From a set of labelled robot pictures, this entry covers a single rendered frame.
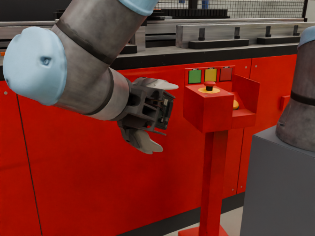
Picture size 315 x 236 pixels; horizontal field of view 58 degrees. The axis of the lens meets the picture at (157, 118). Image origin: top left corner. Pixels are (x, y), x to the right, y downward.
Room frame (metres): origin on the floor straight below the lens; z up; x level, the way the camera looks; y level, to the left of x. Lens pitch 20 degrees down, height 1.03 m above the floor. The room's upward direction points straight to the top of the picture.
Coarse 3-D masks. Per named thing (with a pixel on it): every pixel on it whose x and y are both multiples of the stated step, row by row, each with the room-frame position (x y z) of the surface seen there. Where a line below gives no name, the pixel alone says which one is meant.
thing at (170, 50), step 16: (160, 48) 1.27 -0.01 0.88; (176, 48) 1.27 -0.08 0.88; (208, 48) 1.27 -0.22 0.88; (224, 48) 1.27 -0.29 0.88; (240, 48) 1.27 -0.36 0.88; (256, 48) 1.31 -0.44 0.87; (272, 48) 1.36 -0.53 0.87; (288, 48) 1.40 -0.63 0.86; (0, 64) 0.87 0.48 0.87; (112, 64) 1.01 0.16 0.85; (128, 64) 1.04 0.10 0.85; (144, 64) 1.07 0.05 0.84; (160, 64) 1.10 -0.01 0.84; (176, 64) 1.13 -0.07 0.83
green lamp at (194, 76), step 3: (189, 72) 0.99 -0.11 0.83; (192, 72) 0.99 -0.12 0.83; (195, 72) 1.00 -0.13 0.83; (198, 72) 1.00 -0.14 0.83; (189, 75) 0.99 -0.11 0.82; (192, 75) 0.99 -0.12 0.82; (195, 75) 1.00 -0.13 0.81; (198, 75) 1.00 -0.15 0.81; (189, 78) 0.99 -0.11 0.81; (192, 78) 0.99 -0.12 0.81; (195, 78) 1.00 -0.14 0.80; (198, 78) 1.00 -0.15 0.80; (189, 81) 0.99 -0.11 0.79; (192, 81) 0.99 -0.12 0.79; (195, 81) 1.00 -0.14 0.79; (198, 81) 1.00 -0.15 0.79
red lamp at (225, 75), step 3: (222, 69) 1.03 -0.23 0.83; (225, 69) 1.03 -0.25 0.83; (228, 69) 1.04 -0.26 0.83; (231, 69) 1.04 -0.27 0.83; (222, 72) 1.03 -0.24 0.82; (225, 72) 1.03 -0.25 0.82; (228, 72) 1.04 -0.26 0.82; (231, 72) 1.04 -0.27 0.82; (222, 75) 1.03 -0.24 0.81; (225, 75) 1.03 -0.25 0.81; (228, 75) 1.04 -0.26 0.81; (222, 78) 1.03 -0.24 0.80; (225, 78) 1.03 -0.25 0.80; (228, 78) 1.04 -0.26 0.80
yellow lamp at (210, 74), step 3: (207, 69) 1.01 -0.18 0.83; (210, 69) 1.01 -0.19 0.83; (213, 69) 1.02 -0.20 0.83; (216, 69) 1.02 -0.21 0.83; (207, 72) 1.01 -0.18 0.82; (210, 72) 1.01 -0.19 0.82; (213, 72) 1.02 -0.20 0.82; (216, 72) 1.02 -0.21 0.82; (207, 75) 1.01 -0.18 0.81; (210, 75) 1.02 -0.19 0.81; (213, 75) 1.02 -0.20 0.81; (207, 78) 1.01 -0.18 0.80; (210, 78) 1.02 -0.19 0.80; (213, 78) 1.02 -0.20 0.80
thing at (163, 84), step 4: (160, 80) 0.56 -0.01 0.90; (164, 80) 0.57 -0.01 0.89; (152, 84) 0.53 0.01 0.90; (156, 84) 0.54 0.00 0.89; (160, 84) 0.55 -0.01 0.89; (164, 84) 0.55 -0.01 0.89; (168, 84) 0.55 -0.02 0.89; (172, 84) 0.54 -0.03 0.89; (160, 88) 0.52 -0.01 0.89; (164, 88) 0.53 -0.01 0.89; (168, 88) 0.52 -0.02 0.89; (172, 88) 0.52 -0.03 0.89; (176, 88) 0.53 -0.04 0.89
